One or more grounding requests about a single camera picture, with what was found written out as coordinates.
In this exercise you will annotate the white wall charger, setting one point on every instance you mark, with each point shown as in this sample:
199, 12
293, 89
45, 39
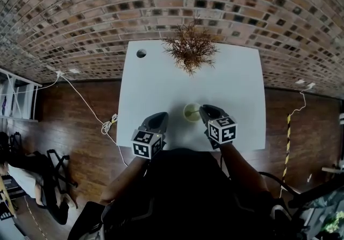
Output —
311, 86

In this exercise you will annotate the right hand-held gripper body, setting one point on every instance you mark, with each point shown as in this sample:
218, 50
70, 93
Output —
223, 130

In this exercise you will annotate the white table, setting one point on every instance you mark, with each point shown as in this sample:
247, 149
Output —
150, 86

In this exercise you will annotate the person's right forearm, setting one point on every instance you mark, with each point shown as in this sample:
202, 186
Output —
242, 169

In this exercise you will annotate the yellow black striped strip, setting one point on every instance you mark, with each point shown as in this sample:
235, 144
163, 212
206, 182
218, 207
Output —
287, 142

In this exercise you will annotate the white cabinet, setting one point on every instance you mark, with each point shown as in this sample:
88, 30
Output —
342, 119

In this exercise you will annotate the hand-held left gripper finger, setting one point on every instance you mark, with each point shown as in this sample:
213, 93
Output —
165, 122
151, 120

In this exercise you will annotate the white wall plug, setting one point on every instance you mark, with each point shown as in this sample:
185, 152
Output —
59, 73

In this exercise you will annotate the white wall socket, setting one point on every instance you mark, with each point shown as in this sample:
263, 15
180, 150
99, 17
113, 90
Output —
300, 81
74, 71

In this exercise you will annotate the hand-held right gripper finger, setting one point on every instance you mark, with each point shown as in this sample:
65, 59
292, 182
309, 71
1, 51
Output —
204, 115
217, 112

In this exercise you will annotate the green plant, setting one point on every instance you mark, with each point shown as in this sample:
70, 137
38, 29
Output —
334, 222

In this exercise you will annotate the white metal shelf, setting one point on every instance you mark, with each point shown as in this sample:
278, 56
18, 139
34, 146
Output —
20, 99

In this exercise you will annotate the black office chair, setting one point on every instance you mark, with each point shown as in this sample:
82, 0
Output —
57, 169

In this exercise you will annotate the pale cup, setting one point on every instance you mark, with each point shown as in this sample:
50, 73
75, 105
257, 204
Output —
191, 117

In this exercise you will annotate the brown dried potted plant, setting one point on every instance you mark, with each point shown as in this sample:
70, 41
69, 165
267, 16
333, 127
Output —
192, 48

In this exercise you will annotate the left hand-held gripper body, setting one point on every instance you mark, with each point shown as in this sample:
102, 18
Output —
146, 145

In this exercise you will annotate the person's left forearm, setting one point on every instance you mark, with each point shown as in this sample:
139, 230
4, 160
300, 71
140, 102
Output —
121, 182

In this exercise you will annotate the person's black clothing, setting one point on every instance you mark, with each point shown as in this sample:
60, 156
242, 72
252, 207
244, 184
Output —
182, 196

